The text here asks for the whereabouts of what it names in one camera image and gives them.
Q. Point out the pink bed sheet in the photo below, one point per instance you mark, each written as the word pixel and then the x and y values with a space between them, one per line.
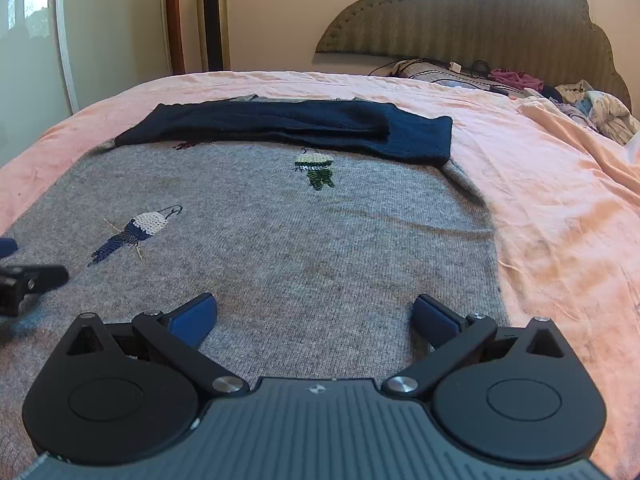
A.
pixel 564 200

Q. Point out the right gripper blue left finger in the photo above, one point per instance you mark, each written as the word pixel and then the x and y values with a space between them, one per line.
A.
pixel 174 338

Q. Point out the white wardrobe door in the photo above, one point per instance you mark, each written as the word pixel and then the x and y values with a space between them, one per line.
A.
pixel 60 56

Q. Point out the grey sweater with navy sleeves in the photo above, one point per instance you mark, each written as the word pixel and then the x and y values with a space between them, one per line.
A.
pixel 314 271

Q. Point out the pile of patterned clothes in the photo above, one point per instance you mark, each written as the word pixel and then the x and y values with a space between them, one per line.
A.
pixel 579 106

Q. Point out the brown wooden door frame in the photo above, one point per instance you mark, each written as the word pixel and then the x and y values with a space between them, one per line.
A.
pixel 172 8

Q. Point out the magenta garment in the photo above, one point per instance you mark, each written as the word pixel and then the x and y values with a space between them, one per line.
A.
pixel 515 79

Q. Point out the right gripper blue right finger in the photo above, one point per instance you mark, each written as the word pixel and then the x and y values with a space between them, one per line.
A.
pixel 456 341

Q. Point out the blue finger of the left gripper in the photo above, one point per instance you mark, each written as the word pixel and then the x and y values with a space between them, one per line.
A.
pixel 8 246

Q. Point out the olive upholstered headboard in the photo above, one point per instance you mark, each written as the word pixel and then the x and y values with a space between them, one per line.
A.
pixel 552 40

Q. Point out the gold tower fan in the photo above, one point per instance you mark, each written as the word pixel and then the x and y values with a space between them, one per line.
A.
pixel 214 34

